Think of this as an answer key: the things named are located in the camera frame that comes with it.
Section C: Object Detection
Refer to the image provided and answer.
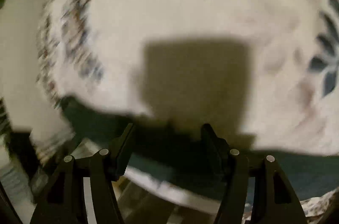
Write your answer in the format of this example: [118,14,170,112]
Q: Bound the dark blue denim jeans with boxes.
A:
[59,96,338,200]

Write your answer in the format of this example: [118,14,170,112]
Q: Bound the floral bed blanket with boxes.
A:
[37,0,338,219]

